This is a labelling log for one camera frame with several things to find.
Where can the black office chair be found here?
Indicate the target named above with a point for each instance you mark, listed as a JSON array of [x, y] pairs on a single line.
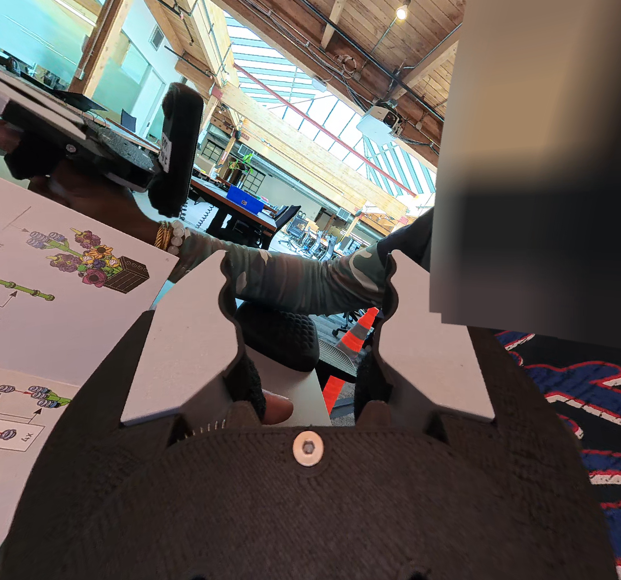
[[290, 223]]

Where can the grey mesh office chair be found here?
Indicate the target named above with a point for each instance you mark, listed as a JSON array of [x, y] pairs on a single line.
[[339, 357]]

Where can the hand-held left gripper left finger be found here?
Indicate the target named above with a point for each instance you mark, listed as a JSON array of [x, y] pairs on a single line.
[[189, 347]]

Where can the black padded chair armrest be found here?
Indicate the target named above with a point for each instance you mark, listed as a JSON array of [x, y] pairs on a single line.
[[276, 337]]

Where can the wooden office desk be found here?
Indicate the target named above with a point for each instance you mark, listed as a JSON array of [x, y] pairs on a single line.
[[233, 206]]

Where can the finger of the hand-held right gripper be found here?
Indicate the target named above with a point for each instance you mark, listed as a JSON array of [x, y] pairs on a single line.
[[43, 116]]

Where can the white ceiling projector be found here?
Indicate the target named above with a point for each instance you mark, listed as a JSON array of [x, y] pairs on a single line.
[[381, 121]]

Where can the blue storage bin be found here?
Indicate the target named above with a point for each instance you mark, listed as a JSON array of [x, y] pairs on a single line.
[[245, 199]]

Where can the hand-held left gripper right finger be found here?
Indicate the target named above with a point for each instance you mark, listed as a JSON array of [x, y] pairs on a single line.
[[432, 371]]

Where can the black laptop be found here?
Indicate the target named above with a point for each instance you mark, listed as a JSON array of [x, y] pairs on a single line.
[[77, 100]]

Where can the person's right forearm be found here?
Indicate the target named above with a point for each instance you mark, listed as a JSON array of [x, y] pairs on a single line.
[[291, 279]]

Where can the green potted plant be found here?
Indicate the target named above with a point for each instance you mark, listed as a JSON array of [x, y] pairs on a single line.
[[242, 163]]

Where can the lego instruction booklet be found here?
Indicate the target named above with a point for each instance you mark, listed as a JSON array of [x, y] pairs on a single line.
[[72, 298]]

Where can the person's black lettered jersey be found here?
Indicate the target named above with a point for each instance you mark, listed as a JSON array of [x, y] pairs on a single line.
[[558, 395]]

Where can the person's left hand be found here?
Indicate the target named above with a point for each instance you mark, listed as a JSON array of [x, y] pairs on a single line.
[[277, 408]]

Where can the wooden support post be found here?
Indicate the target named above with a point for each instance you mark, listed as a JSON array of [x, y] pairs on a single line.
[[109, 27]]

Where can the ceiling spot light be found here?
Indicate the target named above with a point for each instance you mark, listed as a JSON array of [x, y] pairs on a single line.
[[401, 12]]

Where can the person's right hand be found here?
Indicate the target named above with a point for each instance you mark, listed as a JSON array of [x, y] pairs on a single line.
[[97, 196]]

